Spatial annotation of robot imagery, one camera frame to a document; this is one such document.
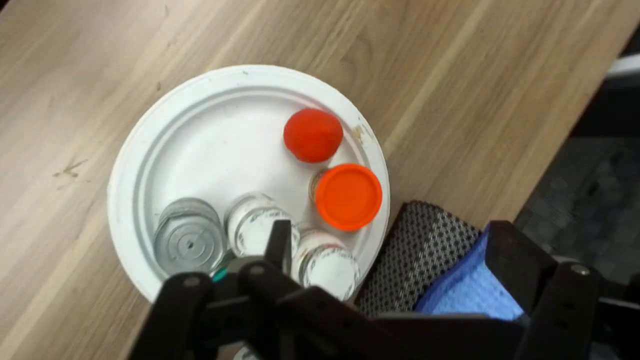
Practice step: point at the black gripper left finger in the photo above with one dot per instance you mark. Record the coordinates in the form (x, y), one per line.
(221, 321)

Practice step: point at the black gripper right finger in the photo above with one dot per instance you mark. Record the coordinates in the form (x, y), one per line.
(553, 307)

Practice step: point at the teal lid dough tub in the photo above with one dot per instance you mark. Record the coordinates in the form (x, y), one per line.
(219, 272)

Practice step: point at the green tin can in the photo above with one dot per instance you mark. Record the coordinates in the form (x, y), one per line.
(189, 241)

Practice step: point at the orange lid dough tub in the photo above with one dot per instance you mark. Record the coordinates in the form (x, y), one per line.
(349, 196)

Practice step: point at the white paper plate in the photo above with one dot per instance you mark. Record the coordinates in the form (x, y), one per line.
(213, 152)

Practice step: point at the blue folded cloth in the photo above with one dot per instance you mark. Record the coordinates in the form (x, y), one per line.
(466, 291)

